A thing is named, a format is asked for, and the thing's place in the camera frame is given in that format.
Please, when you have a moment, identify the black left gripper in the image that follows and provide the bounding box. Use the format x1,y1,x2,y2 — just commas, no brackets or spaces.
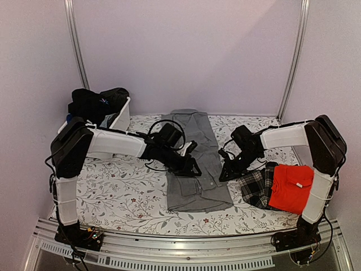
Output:
159,146,202,177

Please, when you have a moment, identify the floral patterned table cover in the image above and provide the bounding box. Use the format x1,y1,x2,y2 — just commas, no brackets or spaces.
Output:
47,113,304,237

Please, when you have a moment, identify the white plastic laundry basket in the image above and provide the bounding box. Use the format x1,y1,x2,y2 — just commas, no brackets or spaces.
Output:
58,96,130,159

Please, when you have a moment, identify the black garment with logo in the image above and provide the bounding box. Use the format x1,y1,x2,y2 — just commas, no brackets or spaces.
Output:
68,88,112,125

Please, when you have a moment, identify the aluminium frame post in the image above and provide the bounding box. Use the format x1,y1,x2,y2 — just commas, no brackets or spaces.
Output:
64,0,90,89
277,0,310,121

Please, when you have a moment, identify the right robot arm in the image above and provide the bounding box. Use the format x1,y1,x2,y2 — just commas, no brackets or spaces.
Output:
218,115,347,246

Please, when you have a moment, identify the aluminium frame post right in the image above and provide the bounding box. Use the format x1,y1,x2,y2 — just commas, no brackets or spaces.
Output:
277,0,310,121

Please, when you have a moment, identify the aluminium table front rail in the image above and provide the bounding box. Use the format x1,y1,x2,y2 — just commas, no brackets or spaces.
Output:
24,218,355,270

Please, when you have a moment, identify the dark olive garment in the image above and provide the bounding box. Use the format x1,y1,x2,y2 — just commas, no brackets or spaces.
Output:
100,88,130,108

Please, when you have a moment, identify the red folded t-shirt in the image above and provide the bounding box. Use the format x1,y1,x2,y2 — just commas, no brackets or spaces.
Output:
268,164,314,215

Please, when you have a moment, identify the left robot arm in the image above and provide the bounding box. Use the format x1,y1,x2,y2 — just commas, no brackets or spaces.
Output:
48,117,202,245

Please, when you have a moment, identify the blue garment in basket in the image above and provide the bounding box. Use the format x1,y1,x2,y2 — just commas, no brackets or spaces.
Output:
66,114,73,123

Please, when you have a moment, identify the grey button-up shirt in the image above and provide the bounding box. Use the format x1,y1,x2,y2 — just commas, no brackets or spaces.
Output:
161,108,234,213

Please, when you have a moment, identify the aluminium frame post left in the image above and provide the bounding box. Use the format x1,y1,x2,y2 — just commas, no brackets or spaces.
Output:
64,0,90,89

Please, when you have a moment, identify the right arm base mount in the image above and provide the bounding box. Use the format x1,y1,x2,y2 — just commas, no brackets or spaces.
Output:
271,229,321,265

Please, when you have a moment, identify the black white plaid garment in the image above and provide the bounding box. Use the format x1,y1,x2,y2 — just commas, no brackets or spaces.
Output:
239,162,278,211

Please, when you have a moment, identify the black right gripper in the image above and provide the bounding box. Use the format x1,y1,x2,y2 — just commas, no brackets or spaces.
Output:
219,148,262,182

